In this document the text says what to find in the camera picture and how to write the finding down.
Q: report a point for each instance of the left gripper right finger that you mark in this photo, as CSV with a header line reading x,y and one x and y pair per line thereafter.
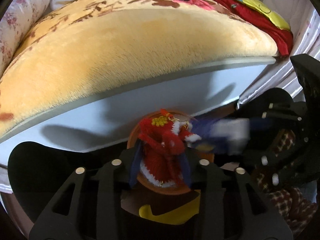
x,y
231,206

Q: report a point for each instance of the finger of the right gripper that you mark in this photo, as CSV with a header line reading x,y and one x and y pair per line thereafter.
x,y
207,127
209,146

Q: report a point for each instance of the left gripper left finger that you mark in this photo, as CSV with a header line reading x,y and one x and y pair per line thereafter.
x,y
88,205

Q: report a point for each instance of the red knitted ornament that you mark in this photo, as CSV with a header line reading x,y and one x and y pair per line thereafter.
x,y
165,138

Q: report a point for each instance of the plaid sleeve forearm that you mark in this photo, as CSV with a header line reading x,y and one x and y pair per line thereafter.
x,y
290,202

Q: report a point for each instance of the orange trash bin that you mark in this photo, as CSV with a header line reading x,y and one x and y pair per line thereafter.
x,y
133,141

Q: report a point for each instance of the red cloth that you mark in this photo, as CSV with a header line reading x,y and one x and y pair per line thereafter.
x,y
283,38

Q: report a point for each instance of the yellow cartoon pillow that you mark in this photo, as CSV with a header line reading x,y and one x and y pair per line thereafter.
x,y
273,16

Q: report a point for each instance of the white sheer curtain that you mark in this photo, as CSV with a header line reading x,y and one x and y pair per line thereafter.
x,y
287,30

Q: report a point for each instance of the yellow floral plush blanket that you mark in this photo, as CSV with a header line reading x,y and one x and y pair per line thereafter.
x,y
92,46

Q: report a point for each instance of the floral rolled quilt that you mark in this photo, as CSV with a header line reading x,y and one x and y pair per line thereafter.
x,y
16,22

